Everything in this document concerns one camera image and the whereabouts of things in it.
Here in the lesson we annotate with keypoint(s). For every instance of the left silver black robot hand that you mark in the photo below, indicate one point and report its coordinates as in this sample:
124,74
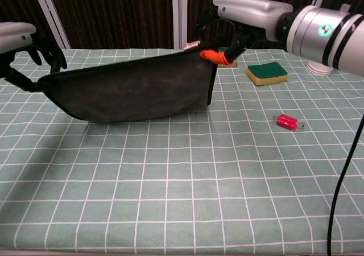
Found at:
14,37

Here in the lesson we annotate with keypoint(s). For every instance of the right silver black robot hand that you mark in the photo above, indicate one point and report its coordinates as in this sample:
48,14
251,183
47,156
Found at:
250,14

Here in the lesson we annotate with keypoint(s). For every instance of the green yellow sponge with stain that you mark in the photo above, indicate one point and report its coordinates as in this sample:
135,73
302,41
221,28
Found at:
232,63

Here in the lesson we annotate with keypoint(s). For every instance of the plain green yellow sponge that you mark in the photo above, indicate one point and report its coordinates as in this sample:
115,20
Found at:
267,69

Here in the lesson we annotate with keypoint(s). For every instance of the red candy clear wrapper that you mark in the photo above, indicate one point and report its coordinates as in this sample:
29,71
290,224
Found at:
285,121

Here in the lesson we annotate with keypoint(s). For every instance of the green checked tablecloth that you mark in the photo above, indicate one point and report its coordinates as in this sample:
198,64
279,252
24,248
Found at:
182,196

